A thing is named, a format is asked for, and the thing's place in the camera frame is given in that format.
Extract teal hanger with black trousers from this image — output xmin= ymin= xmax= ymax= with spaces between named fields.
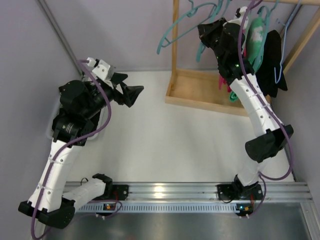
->
xmin=196 ymin=0 xmax=231 ymax=63

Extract black trousers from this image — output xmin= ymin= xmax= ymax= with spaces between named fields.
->
xmin=255 ymin=30 xmax=288 ymax=98
xmin=82 ymin=110 xmax=103 ymax=135

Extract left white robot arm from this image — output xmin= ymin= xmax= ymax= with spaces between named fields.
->
xmin=18 ymin=72 xmax=144 ymax=229

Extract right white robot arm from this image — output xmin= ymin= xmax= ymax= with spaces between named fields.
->
xmin=197 ymin=17 xmax=294 ymax=203

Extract pink trousers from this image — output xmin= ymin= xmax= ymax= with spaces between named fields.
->
xmin=218 ymin=75 xmax=232 ymax=93

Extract green patterned trousers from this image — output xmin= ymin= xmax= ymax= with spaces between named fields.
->
xmin=228 ymin=17 xmax=266 ymax=103

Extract empty teal hanger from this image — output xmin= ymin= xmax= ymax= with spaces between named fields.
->
xmin=156 ymin=0 xmax=218 ymax=55

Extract teal hanger with green trousers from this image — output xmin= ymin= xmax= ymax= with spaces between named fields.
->
xmin=252 ymin=0 xmax=279 ymax=73

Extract black trousers on blue hanger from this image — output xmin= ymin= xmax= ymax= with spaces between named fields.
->
xmin=255 ymin=30 xmax=288 ymax=98

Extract light blue hanger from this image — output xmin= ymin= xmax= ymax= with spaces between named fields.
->
xmin=274 ymin=0 xmax=302 ymax=85

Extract wooden clothes rack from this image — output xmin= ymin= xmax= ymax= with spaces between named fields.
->
xmin=157 ymin=0 xmax=320 ymax=117

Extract white plastic basket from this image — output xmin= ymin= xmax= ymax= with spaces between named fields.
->
xmin=46 ymin=104 xmax=108 ymax=141

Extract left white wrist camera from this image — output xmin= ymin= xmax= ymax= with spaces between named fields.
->
xmin=86 ymin=57 xmax=115 ymax=81

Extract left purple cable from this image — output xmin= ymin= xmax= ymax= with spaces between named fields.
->
xmin=30 ymin=59 xmax=123 ymax=240

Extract purple cable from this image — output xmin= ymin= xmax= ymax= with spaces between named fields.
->
xmin=30 ymin=59 xmax=123 ymax=240
xmin=234 ymin=0 xmax=295 ymax=218

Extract aluminium corner post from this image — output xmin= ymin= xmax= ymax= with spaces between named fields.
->
xmin=35 ymin=0 xmax=82 ymax=75

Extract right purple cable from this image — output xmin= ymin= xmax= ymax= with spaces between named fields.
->
xmin=234 ymin=0 xmax=295 ymax=218

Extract grey slotted cable duct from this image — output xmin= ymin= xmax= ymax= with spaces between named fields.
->
xmin=77 ymin=202 xmax=253 ymax=214

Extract aluminium mounting rail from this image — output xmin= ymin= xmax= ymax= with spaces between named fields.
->
xmin=114 ymin=181 xmax=313 ymax=203

